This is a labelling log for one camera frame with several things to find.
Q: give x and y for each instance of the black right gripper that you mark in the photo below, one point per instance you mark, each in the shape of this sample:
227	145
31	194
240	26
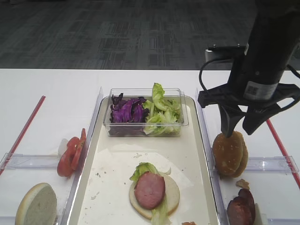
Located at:
262	100

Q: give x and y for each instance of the meat patty slice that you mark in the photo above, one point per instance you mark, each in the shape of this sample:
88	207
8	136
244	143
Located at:
150	190

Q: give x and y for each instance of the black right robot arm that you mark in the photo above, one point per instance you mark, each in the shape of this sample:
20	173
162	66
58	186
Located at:
273	38

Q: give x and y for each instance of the brown crumb near patties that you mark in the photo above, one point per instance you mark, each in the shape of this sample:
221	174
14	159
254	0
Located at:
242	184

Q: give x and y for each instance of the green lettuce pile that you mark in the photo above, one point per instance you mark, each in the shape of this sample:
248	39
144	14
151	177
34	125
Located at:
161	112

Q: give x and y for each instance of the remaining meat patty slices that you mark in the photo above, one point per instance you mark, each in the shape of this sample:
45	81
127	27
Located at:
241	210

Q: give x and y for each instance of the white block behind patties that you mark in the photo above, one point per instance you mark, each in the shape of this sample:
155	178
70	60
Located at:
260	218

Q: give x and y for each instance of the lettuce leaf on bun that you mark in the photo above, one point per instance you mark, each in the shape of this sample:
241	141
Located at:
159	214

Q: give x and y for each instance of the tomato slices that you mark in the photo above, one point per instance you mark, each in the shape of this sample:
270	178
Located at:
69	161

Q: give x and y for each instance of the white block behind tomato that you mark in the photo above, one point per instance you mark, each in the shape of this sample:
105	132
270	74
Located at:
62	147

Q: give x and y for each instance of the sesame bun tops right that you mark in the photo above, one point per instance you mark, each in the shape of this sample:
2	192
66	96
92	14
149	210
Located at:
230	154

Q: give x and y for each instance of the upper right clear crossbar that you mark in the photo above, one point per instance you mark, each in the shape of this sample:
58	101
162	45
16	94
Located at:
271	164

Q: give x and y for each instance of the clear crossbar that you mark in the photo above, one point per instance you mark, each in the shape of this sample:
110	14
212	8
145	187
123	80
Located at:
271	164
280	221
21	161

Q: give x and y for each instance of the right clear long divider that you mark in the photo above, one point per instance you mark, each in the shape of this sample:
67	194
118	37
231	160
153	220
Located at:
214	177

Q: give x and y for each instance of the clear long divider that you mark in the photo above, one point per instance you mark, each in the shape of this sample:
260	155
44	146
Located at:
64	218
214	177

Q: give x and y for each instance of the clear plastic salad box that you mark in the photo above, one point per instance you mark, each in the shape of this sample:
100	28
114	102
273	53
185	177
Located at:
136	129

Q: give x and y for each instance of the bottom bun slice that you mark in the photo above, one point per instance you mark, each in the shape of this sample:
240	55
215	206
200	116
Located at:
172	197

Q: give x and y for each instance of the lower right clear crossbar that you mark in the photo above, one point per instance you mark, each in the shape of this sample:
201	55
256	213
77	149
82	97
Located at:
280	221

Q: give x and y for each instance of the orange food scrap on tray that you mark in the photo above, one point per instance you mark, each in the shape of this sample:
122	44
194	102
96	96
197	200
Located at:
188	223

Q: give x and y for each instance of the purple cabbage leaves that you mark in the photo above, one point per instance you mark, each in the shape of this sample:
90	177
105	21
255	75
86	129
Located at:
128	111

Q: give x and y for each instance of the cream metal tray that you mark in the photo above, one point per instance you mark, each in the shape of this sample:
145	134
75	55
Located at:
103	194

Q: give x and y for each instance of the left clear long divider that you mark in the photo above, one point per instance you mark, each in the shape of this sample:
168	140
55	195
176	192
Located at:
64	218

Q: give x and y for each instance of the upright bun half left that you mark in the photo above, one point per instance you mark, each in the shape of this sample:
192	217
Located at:
38	207

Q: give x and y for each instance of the upper left clear crossbar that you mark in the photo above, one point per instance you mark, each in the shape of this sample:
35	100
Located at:
21	161

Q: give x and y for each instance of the right red rail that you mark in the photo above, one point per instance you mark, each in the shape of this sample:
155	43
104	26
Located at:
284	152

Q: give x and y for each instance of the red rail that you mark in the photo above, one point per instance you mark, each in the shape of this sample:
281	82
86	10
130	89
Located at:
21	135
284	152

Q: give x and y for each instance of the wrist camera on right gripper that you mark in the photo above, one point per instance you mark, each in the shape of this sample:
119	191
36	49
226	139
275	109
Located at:
227	53

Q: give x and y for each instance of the left red rail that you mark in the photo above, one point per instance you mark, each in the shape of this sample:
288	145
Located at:
21	135

